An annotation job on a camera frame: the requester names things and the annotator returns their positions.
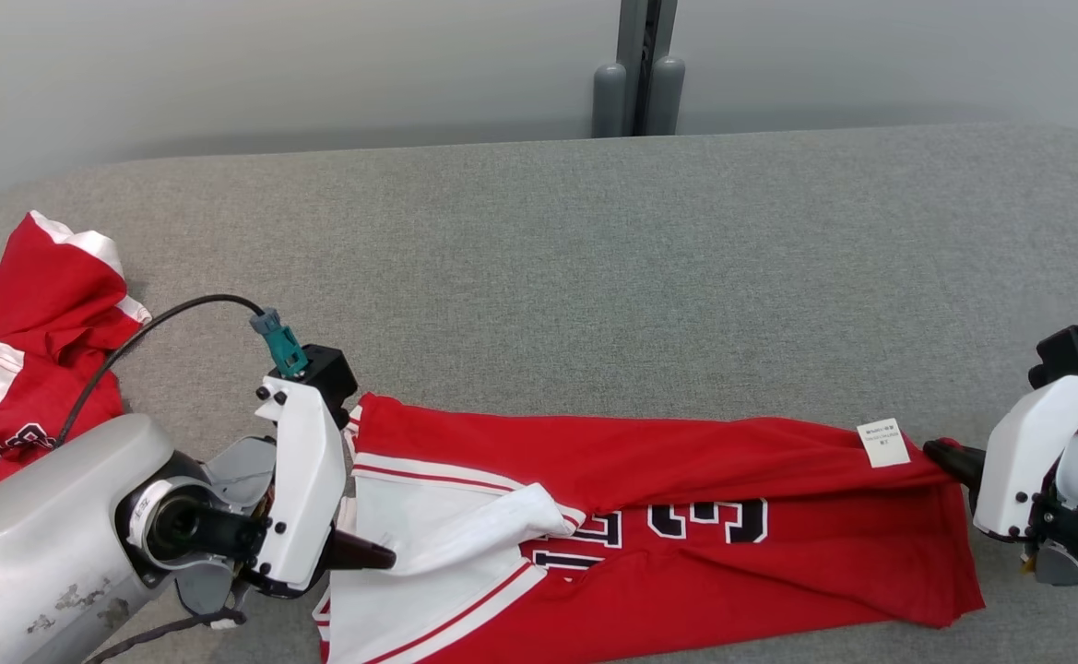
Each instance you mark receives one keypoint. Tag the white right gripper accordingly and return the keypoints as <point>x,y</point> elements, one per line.
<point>1018,461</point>

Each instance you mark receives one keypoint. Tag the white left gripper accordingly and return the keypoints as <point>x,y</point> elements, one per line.
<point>308,480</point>

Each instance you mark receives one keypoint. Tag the red Bulls 23 jersey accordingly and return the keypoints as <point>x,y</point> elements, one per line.
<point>686,461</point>

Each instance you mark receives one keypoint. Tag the red white-striped shorts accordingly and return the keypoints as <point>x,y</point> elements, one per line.
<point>41,304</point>

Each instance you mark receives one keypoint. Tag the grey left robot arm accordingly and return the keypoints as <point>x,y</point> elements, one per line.
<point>31,535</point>

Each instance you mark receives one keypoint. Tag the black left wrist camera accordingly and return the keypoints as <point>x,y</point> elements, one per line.
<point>331,373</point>

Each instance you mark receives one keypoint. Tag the grey wall divider post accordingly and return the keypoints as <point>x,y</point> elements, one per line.
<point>608,101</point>

